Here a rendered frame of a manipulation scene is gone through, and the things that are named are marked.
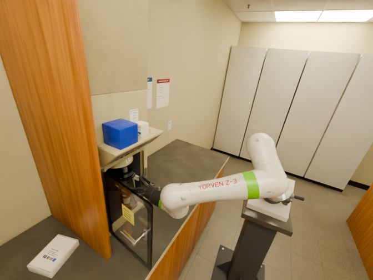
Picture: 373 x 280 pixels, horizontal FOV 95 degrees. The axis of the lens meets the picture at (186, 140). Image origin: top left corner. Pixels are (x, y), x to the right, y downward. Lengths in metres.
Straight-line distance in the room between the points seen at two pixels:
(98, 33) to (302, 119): 3.32
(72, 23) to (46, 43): 0.14
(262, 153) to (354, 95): 2.93
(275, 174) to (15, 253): 1.25
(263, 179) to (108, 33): 0.80
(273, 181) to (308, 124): 2.91
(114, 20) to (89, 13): 0.10
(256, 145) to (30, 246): 1.21
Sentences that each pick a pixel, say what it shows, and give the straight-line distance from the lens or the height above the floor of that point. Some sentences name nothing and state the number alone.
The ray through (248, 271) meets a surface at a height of 0.31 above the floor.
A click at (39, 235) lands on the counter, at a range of 1.31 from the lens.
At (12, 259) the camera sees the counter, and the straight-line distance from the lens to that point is 1.27.
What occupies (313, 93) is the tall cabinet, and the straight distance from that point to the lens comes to 3.54.
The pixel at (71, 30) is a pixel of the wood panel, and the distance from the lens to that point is 0.59.
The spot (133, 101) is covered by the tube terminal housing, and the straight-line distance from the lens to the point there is 0.87.
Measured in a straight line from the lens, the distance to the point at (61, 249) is 1.15.
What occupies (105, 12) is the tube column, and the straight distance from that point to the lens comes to 0.78.
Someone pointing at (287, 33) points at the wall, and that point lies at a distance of 4.00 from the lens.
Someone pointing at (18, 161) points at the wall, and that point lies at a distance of 1.18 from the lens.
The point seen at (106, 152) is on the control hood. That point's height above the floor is 1.50.
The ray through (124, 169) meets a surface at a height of 1.28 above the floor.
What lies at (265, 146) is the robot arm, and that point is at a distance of 0.81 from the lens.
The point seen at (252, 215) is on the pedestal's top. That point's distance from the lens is 1.37.
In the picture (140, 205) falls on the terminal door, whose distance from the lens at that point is 0.70.
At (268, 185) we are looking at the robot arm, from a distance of 0.76.
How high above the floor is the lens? 1.86
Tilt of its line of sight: 25 degrees down
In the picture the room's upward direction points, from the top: 6 degrees clockwise
